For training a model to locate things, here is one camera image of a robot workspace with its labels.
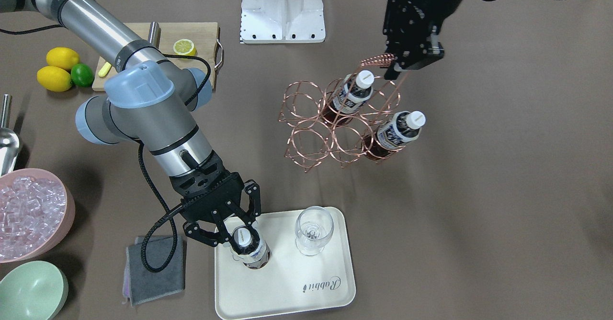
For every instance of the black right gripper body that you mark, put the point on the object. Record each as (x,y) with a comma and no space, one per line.
(253,200)

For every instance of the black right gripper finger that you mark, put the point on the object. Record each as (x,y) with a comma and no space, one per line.
(253,192)
(213,239)

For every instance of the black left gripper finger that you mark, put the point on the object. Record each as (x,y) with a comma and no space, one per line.
(393,72)

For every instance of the tea bottle white cap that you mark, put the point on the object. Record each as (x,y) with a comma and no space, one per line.
(252,249)

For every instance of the copper wire bottle basket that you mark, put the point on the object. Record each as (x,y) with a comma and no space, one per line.
(316,135)

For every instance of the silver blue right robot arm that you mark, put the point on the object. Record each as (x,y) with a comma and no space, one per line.
(151,100)

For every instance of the clear wine glass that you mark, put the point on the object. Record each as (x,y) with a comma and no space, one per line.
(314,228)

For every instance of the cream rectangular tray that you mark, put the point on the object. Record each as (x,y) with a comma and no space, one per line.
(290,282)

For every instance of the half lemon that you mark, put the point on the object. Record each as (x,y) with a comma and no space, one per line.
(185,47)

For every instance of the wooden cutting board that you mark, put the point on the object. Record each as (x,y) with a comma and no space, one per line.
(203,35)

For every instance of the pink bowl with ice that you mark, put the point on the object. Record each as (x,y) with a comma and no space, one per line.
(37,212)

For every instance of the yellow plastic knife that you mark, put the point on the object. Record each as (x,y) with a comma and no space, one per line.
(105,69)

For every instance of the green bowl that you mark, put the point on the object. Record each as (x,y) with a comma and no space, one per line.
(33,291)

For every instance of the green lime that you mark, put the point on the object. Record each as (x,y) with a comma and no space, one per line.
(82,75)

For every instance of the yellow lemon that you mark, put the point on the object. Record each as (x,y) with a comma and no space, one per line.
(63,58)
(54,78)

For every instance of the metal ice scoop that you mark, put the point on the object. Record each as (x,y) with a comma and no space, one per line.
(10,144)

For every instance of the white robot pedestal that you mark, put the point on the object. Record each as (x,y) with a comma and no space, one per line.
(282,22)

